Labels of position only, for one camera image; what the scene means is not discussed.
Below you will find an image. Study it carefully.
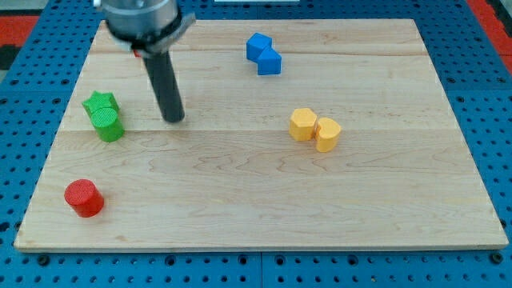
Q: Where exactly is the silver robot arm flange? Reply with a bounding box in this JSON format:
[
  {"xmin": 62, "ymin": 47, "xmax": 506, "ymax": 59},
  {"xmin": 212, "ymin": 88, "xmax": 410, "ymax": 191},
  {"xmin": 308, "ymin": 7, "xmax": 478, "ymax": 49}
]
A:
[{"xmin": 93, "ymin": 0, "xmax": 196, "ymax": 57}]

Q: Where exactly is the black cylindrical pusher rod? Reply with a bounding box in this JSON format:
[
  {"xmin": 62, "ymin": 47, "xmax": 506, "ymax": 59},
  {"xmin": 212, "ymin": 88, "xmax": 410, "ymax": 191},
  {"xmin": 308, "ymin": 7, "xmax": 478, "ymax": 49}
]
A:
[{"xmin": 143, "ymin": 52, "xmax": 185, "ymax": 123}]

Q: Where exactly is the blue cube block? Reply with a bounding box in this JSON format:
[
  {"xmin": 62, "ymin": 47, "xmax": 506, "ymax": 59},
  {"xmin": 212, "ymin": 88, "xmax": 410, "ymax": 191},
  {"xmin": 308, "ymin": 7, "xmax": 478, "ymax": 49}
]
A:
[{"xmin": 246, "ymin": 33, "xmax": 273, "ymax": 62}]

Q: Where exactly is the yellow hexagon block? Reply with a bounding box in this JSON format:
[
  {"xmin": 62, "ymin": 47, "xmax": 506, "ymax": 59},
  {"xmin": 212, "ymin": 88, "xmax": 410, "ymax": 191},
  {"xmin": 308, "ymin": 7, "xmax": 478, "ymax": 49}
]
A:
[{"xmin": 289, "ymin": 108, "xmax": 318, "ymax": 142}]

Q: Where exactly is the green cylinder block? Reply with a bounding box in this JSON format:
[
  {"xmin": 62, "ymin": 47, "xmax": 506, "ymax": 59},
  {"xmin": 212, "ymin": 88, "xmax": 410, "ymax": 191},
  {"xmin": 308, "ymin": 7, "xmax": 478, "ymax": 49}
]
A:
[{"xmin": 90, "ymin": 108, "xmax": 124, "ymax": 142}]

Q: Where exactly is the blue pentagon block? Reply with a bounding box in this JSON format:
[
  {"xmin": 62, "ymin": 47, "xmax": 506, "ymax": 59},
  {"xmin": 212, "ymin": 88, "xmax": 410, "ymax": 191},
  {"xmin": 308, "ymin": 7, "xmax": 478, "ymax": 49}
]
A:
[{"xmin": 256, "ymin": 47, "xmax": 282, "ymax": 75}]

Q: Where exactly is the yellow heart block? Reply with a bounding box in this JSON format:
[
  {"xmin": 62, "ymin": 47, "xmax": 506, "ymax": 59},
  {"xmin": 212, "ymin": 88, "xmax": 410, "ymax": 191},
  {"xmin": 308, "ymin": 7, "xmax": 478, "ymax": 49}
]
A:
[{"xmin": 314, "ymin": 118, "xmax": 342, "ymax": 153}]

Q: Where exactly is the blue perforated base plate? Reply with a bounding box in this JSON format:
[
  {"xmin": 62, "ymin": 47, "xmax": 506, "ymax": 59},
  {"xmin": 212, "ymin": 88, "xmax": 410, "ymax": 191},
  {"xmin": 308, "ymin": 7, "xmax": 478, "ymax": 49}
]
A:
[{"xmin": 1, "ymin": 1, "xmax": 511, "ymax": 287}]

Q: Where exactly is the green star block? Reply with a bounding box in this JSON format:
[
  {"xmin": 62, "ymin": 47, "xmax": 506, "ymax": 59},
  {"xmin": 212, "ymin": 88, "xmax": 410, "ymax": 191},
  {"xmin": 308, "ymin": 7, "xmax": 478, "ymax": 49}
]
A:
[{"xmin": 82, "ymin": 90, "xmax": 119, "ymax": 117}]

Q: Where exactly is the red cylinder block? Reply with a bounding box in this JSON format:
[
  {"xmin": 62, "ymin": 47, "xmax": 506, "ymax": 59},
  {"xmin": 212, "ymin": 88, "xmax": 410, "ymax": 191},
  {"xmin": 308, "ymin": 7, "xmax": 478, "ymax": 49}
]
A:
[{"xmin": 64, "ymin": 178, "xmax": 105, "ymax": 218}]

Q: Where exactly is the wooden board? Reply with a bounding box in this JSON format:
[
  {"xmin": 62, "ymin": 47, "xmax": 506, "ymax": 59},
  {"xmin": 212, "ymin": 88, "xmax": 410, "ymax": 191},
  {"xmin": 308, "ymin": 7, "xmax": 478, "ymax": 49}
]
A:
[{"xmin": 14, "ymin": 19, "xmax": 509, "ymax": 253}]

